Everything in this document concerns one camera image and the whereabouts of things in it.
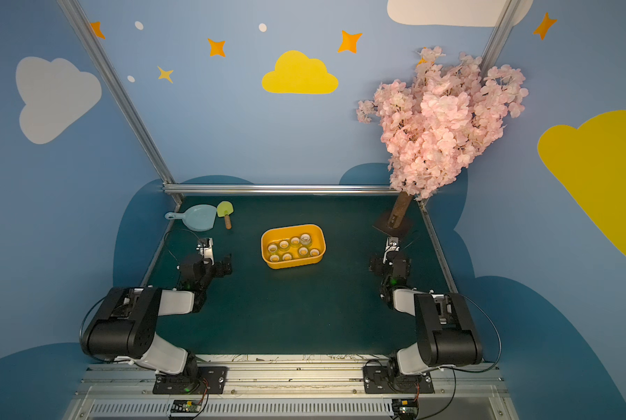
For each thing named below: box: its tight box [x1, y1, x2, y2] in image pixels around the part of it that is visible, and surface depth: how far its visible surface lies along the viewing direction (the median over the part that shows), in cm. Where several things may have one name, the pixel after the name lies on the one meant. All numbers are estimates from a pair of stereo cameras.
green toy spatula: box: [216, 200, 235, 231], surface depth 121 cm
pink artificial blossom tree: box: [356, 46, 529, 229], surface depth 70 cm
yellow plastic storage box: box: [260, 224, 327, 270], surface depth 106 cm
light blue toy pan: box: [164, 203, 217, 232], surface depth 116 cm
